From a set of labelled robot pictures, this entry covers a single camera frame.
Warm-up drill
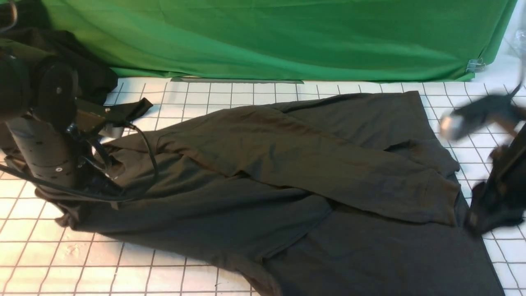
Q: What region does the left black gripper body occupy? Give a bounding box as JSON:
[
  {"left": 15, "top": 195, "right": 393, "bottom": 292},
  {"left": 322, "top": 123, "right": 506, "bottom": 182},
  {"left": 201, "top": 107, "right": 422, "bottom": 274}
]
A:
[{"left": 6, "top": 116, "right": 124, "bottom": 197}]

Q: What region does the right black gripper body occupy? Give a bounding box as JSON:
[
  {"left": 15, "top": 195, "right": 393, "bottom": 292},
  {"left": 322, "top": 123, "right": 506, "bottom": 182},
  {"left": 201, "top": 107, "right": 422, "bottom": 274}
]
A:
[{"left": 464, "top": 126, "right": 526, "bottom": 235}]

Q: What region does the gray long-sleeve top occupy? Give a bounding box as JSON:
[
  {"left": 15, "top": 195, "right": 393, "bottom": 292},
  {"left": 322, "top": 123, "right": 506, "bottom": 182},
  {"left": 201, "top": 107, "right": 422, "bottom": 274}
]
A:
[{"left": 51, "top": 91, "right": 505, "bottom": 296}]

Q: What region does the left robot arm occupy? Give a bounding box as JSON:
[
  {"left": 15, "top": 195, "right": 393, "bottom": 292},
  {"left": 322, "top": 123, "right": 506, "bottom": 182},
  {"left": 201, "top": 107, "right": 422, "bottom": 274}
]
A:
[{"left": 1, "top": 39, "right": 125, "bottom": 201}]

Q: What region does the dark clothes pile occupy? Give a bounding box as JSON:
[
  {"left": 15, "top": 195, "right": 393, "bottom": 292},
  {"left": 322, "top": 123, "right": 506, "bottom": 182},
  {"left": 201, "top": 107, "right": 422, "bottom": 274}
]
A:
[{"left": 0, "top": 0, "right": 153, "bottom": 165}]

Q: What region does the metal binder clip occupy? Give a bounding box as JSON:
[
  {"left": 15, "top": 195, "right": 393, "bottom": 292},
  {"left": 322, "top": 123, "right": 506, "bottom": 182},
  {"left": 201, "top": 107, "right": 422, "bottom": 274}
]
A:
[{"left": 466, "top": 58, "right": 486, "bottom": 73}]

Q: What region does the clear plastic bag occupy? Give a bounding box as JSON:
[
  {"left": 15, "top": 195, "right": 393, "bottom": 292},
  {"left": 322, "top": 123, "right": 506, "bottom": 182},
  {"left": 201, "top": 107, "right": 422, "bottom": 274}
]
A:
[{"left": 511, "top": 28, "right": 526, "bottom": 59}]

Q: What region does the green backdrop cloth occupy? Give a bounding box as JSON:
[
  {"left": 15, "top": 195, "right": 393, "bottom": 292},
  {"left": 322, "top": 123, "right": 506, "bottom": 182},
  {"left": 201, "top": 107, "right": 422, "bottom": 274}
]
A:
[{"left": 43, "top": 0, "right": 516, "bottom": 82}]

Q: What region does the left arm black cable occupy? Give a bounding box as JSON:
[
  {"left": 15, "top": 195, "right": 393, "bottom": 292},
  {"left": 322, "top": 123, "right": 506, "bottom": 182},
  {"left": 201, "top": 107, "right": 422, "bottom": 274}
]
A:
[{"left": 0, "top": 123, "right": 161, "bottom": 203}]

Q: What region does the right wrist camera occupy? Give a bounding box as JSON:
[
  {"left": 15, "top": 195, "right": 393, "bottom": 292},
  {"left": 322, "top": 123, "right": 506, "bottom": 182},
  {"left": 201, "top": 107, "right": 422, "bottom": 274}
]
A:
[{"left": 439, "top": 94, "right": 525, "bottom": 142}]

